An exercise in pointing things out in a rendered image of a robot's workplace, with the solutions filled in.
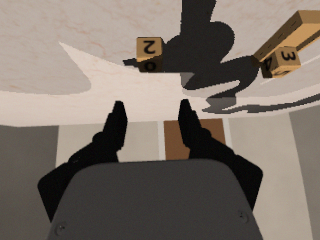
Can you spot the orange number cube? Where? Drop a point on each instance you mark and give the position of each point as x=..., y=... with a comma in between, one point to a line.
x=149, y=54
x=281, y=62

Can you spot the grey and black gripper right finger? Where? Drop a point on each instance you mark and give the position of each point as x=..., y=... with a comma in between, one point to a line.
x=203, y=146

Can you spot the wooden tray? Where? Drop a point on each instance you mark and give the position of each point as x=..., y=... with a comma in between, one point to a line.
x=300, y=30

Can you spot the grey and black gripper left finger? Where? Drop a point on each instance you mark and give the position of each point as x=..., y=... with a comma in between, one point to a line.
x=52, y=186

